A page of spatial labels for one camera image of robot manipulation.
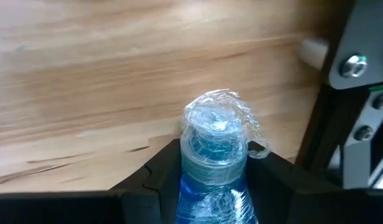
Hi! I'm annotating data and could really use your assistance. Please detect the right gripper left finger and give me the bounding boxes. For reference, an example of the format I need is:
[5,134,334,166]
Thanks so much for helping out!
[109,138,182,224]

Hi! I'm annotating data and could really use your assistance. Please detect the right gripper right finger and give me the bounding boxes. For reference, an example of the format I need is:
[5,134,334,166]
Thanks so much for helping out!
[247,141,344,224]

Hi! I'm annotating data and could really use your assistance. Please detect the blue dish soap bottle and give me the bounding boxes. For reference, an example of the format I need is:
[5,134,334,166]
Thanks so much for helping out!
[174,88,272,224]

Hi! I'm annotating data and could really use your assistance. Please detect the white cylindrical object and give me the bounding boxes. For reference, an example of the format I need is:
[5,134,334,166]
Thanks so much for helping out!
[299,37,329,71]

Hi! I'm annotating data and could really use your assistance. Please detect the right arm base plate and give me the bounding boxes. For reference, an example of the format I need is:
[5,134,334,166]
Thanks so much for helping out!
[328,0,383,189]

